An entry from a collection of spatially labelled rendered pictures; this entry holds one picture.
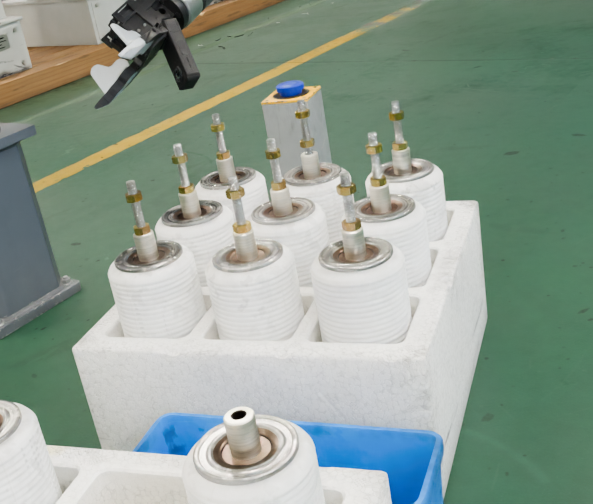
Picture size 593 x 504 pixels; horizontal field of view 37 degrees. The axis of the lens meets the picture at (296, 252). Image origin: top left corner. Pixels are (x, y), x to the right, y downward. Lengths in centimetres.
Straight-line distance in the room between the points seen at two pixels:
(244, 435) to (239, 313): 31
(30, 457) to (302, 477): 23
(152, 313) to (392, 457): 30
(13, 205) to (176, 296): 59
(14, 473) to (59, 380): 59
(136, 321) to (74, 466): 22
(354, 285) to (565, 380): 37
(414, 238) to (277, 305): 17
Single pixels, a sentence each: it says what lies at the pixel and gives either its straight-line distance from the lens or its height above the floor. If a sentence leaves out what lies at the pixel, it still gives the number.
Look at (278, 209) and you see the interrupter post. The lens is 102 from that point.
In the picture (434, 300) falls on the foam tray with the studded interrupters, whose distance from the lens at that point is 94.
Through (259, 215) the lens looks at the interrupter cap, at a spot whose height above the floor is 25.
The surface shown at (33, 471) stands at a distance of 75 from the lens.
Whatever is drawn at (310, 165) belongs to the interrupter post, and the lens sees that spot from 112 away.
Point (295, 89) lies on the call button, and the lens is 128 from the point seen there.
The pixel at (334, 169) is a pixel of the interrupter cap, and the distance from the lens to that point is 114.
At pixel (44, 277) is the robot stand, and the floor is 5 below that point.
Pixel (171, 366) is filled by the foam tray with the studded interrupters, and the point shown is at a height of 16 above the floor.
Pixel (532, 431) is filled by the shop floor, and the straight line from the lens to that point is 105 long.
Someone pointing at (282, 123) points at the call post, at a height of 28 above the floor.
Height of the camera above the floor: 62
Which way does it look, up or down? 24 degrees down
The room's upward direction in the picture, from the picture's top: 10 degrees counter-clockwise
